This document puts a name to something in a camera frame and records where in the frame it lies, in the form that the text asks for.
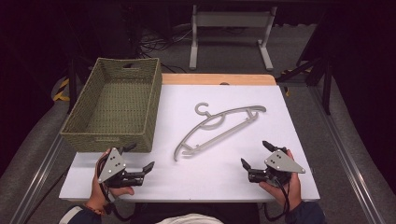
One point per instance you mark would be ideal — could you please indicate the grey plastic clothes hanger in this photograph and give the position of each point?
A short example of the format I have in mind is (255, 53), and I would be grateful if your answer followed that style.
(214, 134)

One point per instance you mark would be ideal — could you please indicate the black metal stand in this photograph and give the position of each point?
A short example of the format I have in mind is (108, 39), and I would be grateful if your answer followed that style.
(73, 84)
(320, 74)

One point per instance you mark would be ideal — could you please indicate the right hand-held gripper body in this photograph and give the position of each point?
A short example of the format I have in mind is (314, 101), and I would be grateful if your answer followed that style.
(280, 163)

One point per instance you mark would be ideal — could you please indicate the wooden table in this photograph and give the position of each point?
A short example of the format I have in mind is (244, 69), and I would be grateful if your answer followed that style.
(218, 79)

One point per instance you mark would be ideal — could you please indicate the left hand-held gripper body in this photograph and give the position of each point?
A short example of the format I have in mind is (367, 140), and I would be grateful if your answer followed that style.
(112, 165)

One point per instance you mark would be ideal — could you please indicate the person's torso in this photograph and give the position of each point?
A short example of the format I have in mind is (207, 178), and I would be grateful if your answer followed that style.
(193, 214)

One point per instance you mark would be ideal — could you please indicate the person's right hand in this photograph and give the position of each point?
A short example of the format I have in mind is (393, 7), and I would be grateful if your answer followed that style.
(294, 189)

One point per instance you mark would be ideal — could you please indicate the white metal stand frame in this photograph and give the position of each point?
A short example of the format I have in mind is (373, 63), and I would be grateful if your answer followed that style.
(230, 20)

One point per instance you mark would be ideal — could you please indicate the green woven basket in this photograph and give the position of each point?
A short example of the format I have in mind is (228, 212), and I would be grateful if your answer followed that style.
(118, 102)

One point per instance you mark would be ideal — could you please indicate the aluminium rail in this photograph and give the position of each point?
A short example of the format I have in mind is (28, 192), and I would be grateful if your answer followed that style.
(37, 183)
(348, 158)

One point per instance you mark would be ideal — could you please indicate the white table board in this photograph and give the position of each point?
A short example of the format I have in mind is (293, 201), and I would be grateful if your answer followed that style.
(218, 180)

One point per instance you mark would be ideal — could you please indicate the person's left hand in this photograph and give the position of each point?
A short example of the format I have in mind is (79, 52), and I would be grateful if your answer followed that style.
(97, 194)

